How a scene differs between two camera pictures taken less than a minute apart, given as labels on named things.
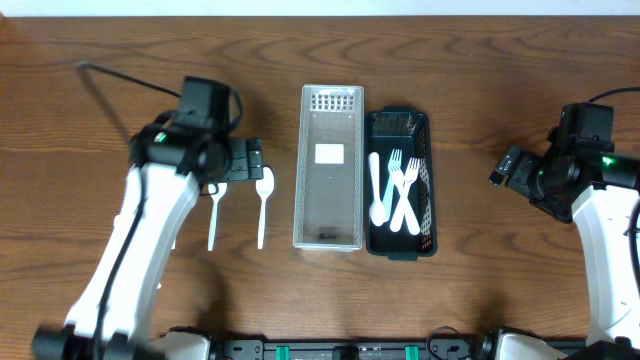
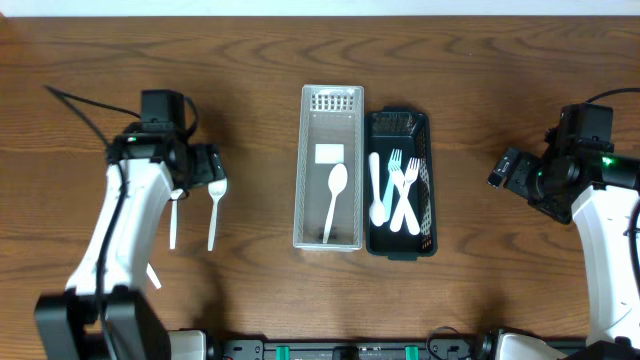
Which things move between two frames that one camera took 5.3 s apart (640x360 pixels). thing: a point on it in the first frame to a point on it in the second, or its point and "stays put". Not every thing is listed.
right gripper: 516,173 stays put
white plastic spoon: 264,186 to 337,181
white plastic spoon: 377,210 stays put
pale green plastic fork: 395,164 stays put
